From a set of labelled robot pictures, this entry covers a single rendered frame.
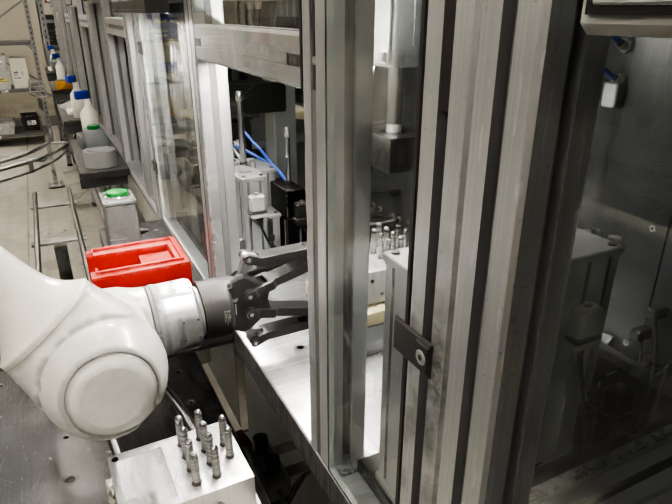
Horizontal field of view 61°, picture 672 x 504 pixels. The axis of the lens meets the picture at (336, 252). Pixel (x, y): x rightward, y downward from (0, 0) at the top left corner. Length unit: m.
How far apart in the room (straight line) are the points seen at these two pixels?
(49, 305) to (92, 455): 0.56
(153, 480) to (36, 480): 0.45
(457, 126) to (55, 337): 0.37
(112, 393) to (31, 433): 0.66
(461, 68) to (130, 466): 0.50
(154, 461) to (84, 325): 0.19
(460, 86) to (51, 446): 0.94
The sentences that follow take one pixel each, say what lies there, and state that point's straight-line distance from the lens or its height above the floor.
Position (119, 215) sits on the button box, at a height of 1.00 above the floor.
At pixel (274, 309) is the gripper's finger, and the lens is 0.76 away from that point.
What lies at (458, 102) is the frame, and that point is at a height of 1.31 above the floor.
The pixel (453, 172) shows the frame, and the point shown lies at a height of 1.27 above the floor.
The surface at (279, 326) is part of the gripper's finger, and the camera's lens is 0.79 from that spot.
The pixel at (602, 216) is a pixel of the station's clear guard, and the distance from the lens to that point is 0.29.
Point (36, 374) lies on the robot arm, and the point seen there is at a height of 1.08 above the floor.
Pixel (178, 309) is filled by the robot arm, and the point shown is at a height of 1.03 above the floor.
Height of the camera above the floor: 1.35
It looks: 23 degrees down
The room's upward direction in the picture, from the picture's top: straight up
